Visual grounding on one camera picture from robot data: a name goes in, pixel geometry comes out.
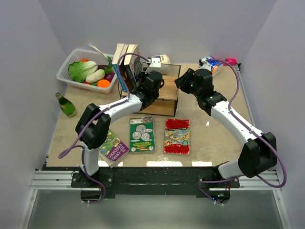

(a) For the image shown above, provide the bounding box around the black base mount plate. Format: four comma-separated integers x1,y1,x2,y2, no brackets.
71,167,240,200

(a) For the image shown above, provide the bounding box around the white plastic basket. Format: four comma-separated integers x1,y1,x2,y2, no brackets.
56,49,117,94

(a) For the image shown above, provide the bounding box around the wood and wire shelf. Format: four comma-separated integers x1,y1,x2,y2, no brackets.
118,62,182,117

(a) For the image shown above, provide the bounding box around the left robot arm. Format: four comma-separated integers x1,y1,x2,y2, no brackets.
75,71,164,187

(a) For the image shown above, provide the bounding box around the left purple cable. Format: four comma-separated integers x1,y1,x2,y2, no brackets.
58,53,151,204

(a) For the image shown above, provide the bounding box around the green glass bottle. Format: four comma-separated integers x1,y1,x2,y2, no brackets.
55,93,77,117

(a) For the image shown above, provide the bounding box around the pink stapler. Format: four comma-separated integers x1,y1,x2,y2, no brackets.
224,58,237,66

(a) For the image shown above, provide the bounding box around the green coin book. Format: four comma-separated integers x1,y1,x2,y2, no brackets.
129,116,155,154

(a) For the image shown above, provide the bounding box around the dark Edward Tulane book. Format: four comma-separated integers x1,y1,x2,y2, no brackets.
120,56,133,92

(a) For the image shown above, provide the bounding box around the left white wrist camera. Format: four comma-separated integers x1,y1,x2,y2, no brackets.
145,56,161,73

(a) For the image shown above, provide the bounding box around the orange toy fruit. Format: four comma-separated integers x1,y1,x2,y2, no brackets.
97,79,111,88

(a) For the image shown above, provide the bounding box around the blue 26-storey treehouse book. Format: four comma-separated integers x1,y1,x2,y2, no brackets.
112,43,129,92

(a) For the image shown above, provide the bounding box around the purple 117-storey treehouse book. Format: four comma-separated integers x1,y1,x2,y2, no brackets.
99,130,129,168

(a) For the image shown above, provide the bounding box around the white toy radish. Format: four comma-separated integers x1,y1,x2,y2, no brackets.
85,69,105,83

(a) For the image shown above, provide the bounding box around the red patterned book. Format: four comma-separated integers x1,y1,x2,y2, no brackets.
163,119,190,155

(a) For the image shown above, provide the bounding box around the white cartoon mug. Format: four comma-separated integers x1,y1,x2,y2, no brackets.
148,54,171,74

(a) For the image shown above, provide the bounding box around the toy cabbage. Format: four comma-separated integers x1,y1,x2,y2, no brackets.
68,61,98,83

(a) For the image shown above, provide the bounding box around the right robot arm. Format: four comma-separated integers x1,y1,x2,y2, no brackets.
175,69,277,187

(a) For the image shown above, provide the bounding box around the toy spring onion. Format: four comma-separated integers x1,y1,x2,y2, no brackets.
88,43,115,74

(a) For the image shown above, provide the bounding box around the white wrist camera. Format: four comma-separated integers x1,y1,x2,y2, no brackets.
199,58,212,72
145,56,161,73

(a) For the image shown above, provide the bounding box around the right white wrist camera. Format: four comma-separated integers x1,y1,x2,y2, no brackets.
199,58,212,72

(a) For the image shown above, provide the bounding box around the purple toy eggplant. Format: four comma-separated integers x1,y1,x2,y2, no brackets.
104,72,115,82

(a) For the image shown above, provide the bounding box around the Little Women book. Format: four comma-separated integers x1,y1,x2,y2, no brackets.
124,54,142,92

